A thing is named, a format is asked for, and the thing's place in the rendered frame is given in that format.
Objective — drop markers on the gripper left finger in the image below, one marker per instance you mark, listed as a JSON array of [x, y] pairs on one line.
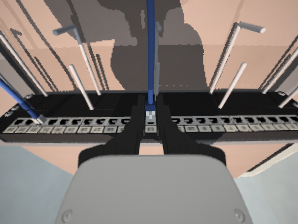
[[123, 143]]

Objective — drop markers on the blue patch cable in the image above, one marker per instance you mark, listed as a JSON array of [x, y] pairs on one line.
[[151, 54]]

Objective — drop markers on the black patch panel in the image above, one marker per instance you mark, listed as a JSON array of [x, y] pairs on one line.
[[68, 119]]

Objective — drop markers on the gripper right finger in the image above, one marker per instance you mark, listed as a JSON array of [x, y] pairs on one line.
[[175, 141]]

